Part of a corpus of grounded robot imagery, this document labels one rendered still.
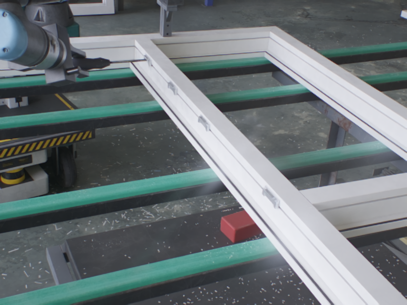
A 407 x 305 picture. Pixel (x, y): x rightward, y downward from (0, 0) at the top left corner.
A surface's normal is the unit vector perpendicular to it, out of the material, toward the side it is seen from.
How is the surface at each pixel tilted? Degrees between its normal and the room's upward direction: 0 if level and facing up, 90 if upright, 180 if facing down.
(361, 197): 90
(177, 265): 0
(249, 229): 90
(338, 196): 0
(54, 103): 0
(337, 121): 90
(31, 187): 90
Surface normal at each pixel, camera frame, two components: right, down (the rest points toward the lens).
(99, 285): 0.07, -0.88
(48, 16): 0.18, 0.15
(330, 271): -0.92, 0.12
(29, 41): 0.94, 0.18
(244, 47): 0.38, 0.47
